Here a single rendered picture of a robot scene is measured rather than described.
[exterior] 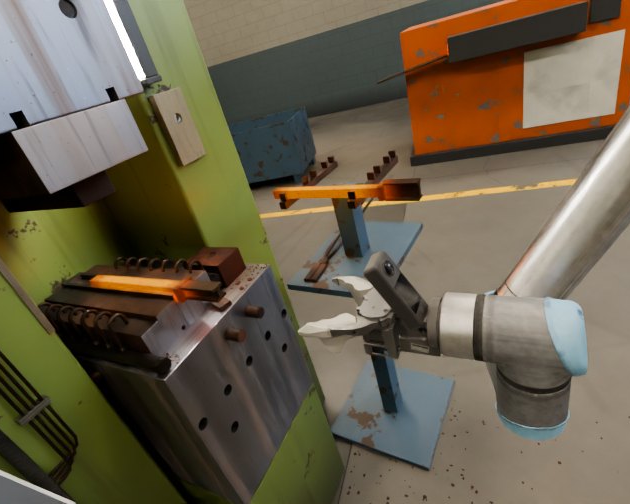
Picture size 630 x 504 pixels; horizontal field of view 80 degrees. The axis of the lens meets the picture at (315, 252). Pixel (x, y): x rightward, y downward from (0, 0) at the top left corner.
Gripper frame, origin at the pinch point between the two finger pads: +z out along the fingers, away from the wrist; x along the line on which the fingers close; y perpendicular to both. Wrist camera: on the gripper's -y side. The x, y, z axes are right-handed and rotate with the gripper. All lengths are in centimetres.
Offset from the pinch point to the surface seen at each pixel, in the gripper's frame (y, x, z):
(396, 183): -5.2, 36.0, -5.0
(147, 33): -48, 32, 46
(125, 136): -30.7, 4.3, 32.3
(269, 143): 47, 313, 223
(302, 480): 73, 2, 26
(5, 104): -40, -11, 32
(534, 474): 100, 39, -34
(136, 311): 0.9, -7.2, 38.9
